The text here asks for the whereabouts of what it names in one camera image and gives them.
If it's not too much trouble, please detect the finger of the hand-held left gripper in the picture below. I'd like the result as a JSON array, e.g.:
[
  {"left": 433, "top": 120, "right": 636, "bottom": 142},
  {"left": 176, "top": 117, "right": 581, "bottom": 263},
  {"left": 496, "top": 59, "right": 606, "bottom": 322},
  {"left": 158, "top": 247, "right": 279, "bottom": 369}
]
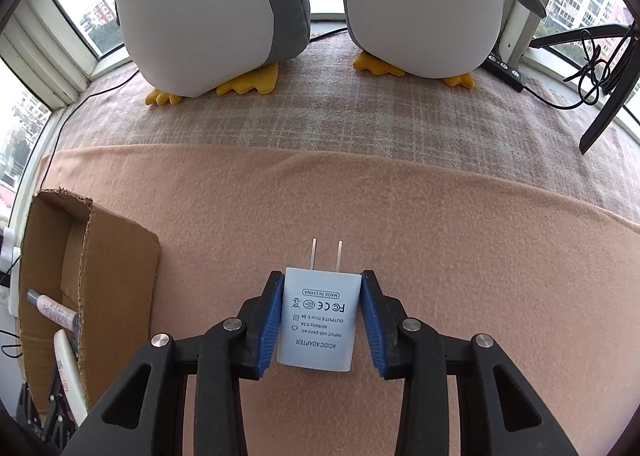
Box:
[{"left": 15, "top": 376, "right": 76, "bottom": 456}]

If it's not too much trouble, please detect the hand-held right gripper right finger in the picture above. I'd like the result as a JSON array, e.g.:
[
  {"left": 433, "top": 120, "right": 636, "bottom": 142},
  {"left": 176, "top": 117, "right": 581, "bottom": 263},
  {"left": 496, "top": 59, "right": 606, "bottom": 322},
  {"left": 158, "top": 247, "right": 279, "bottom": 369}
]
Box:
[{"left": 360, "top": 270, "right": 578, "bottom": 456}]

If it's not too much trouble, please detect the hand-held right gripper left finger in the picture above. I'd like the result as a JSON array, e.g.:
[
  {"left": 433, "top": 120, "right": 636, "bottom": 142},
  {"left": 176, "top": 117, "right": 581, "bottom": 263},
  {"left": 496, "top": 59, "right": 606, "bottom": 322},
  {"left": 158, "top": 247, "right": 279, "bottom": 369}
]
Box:
[{"left": 60, "top": 270, "right": 286, "bottom": 456}]

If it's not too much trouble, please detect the white sunscreen tube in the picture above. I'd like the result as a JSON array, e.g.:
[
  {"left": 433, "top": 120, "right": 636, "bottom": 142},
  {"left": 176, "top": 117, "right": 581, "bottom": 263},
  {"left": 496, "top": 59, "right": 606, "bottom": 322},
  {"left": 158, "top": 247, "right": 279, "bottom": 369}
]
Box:
[{"left": 52, "top": 329, "right": 88, "bottom": 429}]

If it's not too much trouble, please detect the white power adapter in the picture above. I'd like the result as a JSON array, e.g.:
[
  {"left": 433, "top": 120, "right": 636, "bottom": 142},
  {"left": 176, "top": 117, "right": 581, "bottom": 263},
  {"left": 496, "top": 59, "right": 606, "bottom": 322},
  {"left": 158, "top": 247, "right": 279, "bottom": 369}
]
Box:
[{"left": 276, "top": 237, "right": 362, "bottom": 373}]

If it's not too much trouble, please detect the pink bottle with grey cap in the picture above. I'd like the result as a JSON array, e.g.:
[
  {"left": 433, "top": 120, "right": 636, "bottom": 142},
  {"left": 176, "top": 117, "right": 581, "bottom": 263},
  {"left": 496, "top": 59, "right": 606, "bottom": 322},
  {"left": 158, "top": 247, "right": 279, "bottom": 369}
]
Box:
[{"left": 26, "top": 289, "right": 81, "bottom": 332}]

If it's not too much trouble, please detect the cardboard box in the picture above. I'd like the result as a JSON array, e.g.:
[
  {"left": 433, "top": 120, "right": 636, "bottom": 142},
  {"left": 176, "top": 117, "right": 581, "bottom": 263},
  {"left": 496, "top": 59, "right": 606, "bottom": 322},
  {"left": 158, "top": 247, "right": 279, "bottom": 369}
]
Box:
[{"left": 17, "top": 187, "right": 161, "bottom": 417}]

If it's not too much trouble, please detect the pink blanket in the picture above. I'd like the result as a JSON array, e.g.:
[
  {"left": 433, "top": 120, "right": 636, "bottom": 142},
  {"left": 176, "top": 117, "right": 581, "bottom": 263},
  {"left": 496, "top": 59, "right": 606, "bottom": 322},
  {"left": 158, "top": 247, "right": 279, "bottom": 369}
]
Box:
[{"left": 30, "top": 143, "right": 640, "bottom": 456}]

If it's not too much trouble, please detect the checked blanket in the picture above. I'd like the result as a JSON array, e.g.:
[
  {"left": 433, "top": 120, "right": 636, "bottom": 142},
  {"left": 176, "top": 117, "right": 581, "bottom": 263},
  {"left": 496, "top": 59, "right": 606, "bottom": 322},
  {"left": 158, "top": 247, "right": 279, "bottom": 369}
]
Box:
[{"left": 50, "top": 31, "right": 640, "bottom": 222}]

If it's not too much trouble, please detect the black inline remote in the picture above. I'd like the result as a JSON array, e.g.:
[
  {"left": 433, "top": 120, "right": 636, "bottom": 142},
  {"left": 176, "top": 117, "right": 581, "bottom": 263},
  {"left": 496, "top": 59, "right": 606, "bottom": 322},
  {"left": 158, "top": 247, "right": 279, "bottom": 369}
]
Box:
[{"left": 484, "top": 54, "right": 528, "bottom": 93}]

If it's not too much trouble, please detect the black tripod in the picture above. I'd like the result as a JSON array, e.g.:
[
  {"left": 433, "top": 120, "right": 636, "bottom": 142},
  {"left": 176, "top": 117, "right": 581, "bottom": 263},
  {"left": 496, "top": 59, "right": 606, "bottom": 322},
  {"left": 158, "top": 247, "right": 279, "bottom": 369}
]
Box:
[{"left": 530, "top": 19, "right": 640, "bottom": 154}]

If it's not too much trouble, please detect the large penguin plush toy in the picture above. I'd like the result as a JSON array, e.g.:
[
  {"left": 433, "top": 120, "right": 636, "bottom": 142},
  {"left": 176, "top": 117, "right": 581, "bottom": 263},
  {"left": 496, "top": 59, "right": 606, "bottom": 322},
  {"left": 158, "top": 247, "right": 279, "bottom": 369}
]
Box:
[{"left": 104, "top": 0, "right": 336, "bottom": 107}]

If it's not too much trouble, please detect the small penguin plush toy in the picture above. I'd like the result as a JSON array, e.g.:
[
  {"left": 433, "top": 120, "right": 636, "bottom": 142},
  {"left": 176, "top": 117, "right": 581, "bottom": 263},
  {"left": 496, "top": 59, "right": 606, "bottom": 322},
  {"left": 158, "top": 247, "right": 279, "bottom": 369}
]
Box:
[{"left": 327, "top": 0, "right": 548, "bottom": 88}]

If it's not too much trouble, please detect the long black charging cable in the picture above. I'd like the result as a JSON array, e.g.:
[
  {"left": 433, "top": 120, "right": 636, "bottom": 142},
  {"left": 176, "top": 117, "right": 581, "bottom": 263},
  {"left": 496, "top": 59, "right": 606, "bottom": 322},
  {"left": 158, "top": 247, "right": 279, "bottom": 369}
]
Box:
[{"left": 37, "top": 24, "right": 351, "bottom": 197}]

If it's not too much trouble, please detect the black ring light cable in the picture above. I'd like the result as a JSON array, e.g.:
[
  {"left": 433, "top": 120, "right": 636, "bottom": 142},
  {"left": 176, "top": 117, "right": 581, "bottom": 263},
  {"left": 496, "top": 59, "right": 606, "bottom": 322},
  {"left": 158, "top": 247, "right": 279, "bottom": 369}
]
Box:
[{"left": 520, "top": 29, "right": 631, "bottom": 110}]

